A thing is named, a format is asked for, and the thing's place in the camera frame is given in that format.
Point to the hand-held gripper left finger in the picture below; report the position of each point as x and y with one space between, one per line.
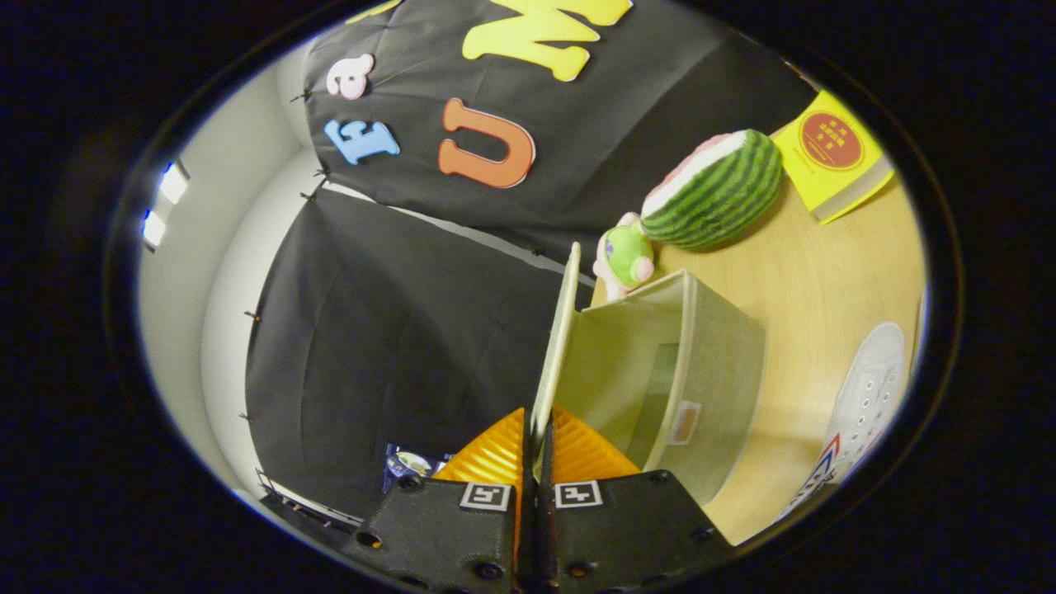
437 536

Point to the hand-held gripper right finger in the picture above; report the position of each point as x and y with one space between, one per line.
635 528

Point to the pale green fabric storage box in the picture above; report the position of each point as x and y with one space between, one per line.
718 371

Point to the white canvas shoe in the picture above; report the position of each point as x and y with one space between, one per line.
866 404

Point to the black backdrop cloth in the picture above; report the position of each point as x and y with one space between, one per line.
396 330

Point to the green and pink plush toy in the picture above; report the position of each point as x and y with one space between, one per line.
627 256

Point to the watermelon slice plush toy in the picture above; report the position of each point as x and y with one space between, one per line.
718 194

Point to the yellow book with red circle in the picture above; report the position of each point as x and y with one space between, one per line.
829 157

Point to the ceiling light panel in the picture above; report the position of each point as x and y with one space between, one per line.
172 186

